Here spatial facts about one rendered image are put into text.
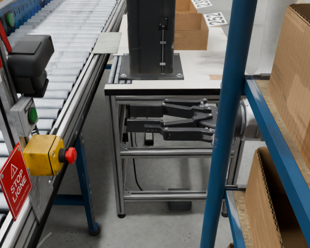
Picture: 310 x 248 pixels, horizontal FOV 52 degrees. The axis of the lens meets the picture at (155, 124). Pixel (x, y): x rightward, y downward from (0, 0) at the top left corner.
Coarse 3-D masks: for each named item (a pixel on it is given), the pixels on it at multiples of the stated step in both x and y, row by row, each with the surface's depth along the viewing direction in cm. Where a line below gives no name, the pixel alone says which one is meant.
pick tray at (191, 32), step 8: (176, 16) 171; (184, 16) 170; (192, 16) 170; (200, 16) 170; (176, 24) 173; (184, 24) 173; (192, 24) 173; (200, 24) 173; (176, 32) 147; (184, 32) 147; (192, 32) 147; (200, 32) 147; (208, 32) 147; (176, 40) 150; (184, 40) 149; (192, 40) 149; (200, 40) 149; (176, 48) 152; (184, 48) 152; (192, 48) 152; (200, 48) 152
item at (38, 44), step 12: (24, 36) 68; (36, 36) 68; (48, 36) 69; (12, 48) 64; (24, 48) 64; (36, 48) 64; (48, 48) 68; (12, 60) 62; (24, 60) 62; (36, 60) 62; (48, 60) 68; (12, 72) 64; (24, 72) 63; (36, 72) 64; (36, 84) 67; (36, 96) 68
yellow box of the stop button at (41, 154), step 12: (36, 144) 72; (48, 144) 72; (60, 144) 74; (24, 156) 70; (36, 156) 70; (48, 156) 70; (60, 156) 73; (36, 168) 72; (48, 168) 72; (60, 168) 74
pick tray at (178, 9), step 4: (176, 0) 196; (180, 0) 196; (184, 0) 196; (188, 0) 196; (176, 4) 197; (180, 4) 198; (184, 4) 198; (188, 4) 198; (192, 4) 187; (176, 8) 199; (180, 8) 199; (184, 8) 199; (188, 8) 199; (192, 8) 187; (176, 12) 173; (180, 12) 173; (184, 12) 173; (188, 12) 173; (192, 12) 173; (196, 12) 174
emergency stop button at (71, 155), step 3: (72, 147) 74; (69, 150) 73; (72, 150) 73; (75, 150) 74; (66, 153) 73; (69, 153) 72; (72, 153) 73; (75, 153) 74; (66, 156) 73; (69, 156) 72; (72, 156) 73; (75, 156) 74; (66, 159) 74; (69, 159) 72; (72, 159) 73; (75, 159) 74; (69, 162) 73; (72, 162) 73
